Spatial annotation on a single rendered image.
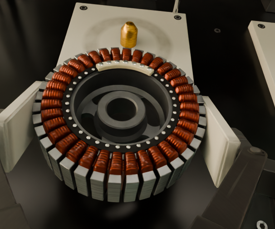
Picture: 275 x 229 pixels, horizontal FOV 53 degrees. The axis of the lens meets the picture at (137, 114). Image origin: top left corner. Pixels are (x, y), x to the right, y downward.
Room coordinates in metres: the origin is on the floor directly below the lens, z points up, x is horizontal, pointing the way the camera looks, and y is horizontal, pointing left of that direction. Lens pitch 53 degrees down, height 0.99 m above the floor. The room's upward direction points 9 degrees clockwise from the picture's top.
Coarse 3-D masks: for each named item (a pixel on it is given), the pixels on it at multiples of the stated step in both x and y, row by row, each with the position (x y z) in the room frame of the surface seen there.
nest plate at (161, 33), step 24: (72, 24) 0.29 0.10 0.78; (96, 24) 0.29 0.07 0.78; (120, 24) 0.30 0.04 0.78; (144, 24) 0.31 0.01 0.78; (168, 24) 0.32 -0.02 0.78; (72, 48) 0.24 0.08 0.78; (96, 48) 0.25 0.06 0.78; (120, 48) 0.25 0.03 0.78; (144, 48) 0.26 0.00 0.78; (168, 48) 0.27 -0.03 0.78; (192, 72) 0.23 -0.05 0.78
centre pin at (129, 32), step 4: (124, 24) 0.27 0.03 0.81; (128, 24) 0.26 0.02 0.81; (132, 24) 0.26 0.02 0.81; (124, 28) 0.26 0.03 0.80; (128, 28) 0.26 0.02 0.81; (132, 28) 0.26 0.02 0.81; (136, 28) 0.27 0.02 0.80; (124, 32) 0.26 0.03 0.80; (128, 32) 0.26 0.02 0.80; (132, 32) 0.26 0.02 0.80; (136, 32) 0.26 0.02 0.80; (124, 36) 0.26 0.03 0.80; (128, 36) 0.26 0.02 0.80; (132, 36) 0.26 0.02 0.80; (136, 36) 0.26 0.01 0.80; (120, 40) 0.26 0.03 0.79; (124, 40) 0.26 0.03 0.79; (128, 40) 0.26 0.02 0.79; (132, 40) 0.26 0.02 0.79; (136, 40) 0.26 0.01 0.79; (124, 44) 0.26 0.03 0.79; (128, 44) 0.26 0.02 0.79; (132, 44) 0.26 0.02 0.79
